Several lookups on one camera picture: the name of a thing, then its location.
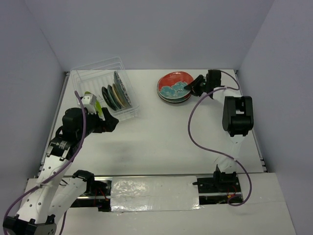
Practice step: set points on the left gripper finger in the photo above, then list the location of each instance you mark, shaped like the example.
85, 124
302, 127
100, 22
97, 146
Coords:
105, 113
110, 123

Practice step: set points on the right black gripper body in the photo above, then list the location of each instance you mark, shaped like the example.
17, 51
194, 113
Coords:
205, 85

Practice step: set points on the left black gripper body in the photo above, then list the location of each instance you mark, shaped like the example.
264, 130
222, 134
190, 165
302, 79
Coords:
94, 123

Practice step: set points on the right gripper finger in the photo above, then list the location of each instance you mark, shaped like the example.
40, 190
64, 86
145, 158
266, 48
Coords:
196, 91
195, 84

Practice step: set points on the lime green plate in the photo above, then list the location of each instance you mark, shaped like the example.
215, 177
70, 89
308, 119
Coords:
98, 108

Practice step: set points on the blue blossom plate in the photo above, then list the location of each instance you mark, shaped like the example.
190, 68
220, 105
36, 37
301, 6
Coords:
175, 101

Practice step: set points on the white pink plate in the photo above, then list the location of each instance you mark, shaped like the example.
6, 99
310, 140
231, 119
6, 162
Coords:
172, 84

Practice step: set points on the red floral plate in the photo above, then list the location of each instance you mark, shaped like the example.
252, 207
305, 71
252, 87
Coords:
172, 98

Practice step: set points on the dark patterned plate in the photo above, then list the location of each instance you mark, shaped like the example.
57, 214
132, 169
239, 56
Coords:
121, 88

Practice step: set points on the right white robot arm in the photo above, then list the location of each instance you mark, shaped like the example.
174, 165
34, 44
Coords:
237, 116

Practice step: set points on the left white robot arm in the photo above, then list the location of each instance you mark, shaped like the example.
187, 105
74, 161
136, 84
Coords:
49, 176

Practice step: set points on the beige plate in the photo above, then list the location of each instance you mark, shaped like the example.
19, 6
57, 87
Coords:
119, 96

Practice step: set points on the silver foil tape patch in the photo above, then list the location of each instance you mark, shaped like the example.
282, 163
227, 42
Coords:
154, 194

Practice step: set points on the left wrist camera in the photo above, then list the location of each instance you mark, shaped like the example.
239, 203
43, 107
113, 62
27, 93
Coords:
89, 102

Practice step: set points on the white wire dish rack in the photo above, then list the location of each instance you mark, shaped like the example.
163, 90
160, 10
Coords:
109, 82

